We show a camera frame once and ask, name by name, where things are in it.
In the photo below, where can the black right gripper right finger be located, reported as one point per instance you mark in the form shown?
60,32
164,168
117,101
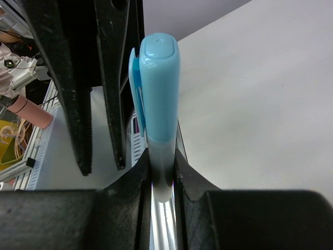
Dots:
211,218

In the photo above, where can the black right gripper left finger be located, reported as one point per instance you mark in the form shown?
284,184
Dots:
117,217

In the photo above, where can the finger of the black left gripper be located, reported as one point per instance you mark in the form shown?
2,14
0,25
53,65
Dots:
65,33
120,26

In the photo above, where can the light blue pen cap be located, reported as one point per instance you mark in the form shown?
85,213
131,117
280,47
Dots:
154,76

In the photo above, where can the translucent light blue cap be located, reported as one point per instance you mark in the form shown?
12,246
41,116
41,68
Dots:
162,158

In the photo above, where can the pink cardboard tube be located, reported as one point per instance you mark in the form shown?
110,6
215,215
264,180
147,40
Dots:
31,112

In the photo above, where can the yellow parts bin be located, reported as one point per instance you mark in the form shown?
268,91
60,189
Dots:
15,137

